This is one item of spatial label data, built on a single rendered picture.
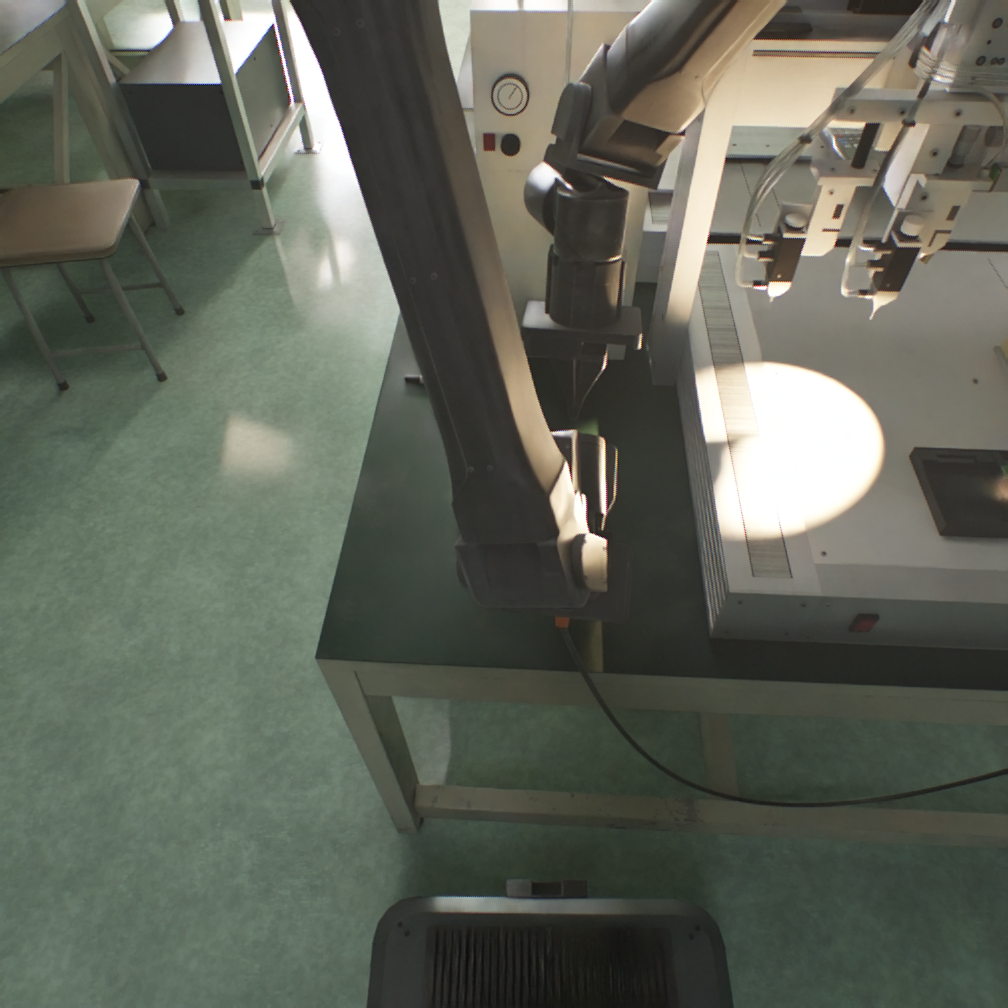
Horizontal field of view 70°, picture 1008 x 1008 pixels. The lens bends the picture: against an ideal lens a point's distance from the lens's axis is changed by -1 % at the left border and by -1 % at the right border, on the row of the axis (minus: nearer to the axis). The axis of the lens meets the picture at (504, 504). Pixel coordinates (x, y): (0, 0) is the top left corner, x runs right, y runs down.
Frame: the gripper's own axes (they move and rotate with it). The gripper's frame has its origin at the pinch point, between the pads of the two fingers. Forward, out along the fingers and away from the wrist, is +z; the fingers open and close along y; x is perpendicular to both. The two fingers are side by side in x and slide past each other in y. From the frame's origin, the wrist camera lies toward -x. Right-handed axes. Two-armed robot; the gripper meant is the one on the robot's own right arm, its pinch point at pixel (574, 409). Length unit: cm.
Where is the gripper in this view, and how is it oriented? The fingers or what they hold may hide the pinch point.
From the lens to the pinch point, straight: 69.2
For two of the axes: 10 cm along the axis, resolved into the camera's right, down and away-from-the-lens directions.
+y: -9.9, -0.9, 0.9
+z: -0.2, 8.1, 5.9
